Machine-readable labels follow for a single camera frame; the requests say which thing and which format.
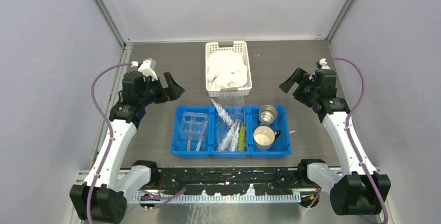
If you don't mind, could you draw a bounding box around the green toothpaste tube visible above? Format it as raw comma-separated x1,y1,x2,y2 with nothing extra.
237,125,245,152

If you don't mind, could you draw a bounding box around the aluminium frame extrusion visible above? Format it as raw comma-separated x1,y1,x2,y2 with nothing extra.
74,169,388,205

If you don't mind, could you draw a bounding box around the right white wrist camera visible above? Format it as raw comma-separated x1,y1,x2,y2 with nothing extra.
316,58,331,70

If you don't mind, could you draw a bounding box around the white plastic basket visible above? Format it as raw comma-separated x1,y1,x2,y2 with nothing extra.
205,41,252,97

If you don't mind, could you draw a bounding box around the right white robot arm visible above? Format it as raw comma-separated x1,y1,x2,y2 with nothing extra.
279,68,391,216

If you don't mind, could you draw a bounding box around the white-inside mug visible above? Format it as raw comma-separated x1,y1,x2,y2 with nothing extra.
253,126,281,152

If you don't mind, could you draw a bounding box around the white toothpaste tube red cap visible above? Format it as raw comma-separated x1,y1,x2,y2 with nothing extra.
211,98,234,127

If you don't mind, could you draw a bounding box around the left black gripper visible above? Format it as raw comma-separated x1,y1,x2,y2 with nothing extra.
139,72,184,107

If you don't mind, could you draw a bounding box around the white cloth in basket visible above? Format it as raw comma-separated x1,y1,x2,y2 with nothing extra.
206,50,248,90

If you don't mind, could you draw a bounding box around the white toothpaste tube orange cap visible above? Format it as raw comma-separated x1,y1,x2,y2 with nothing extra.
229,120,240,152

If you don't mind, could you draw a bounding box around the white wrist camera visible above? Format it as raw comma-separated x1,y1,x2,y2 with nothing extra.
316,58,331,70
137,58,158,81

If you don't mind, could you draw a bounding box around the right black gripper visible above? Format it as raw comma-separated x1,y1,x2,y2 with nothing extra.
280,68,319,108

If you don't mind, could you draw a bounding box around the clear acrylic toothbrush holder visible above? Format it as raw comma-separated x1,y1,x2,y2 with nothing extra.
178,111,209,142

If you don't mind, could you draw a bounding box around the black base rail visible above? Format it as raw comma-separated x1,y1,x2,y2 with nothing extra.
142,159,319,196

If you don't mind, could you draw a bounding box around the white toothpaste tube teal cap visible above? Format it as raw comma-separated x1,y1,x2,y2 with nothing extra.
217,127,233,152

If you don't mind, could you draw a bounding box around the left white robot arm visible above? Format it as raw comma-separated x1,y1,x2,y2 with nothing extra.
70,71,185,223

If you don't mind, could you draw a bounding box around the blue three-compartment bin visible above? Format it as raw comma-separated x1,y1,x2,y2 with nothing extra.
170,106,292,160

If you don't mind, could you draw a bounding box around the steel cup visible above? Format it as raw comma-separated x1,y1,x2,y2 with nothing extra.
258,105,278,126

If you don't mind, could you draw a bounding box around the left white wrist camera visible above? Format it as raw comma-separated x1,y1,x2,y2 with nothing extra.
137,58,158,81

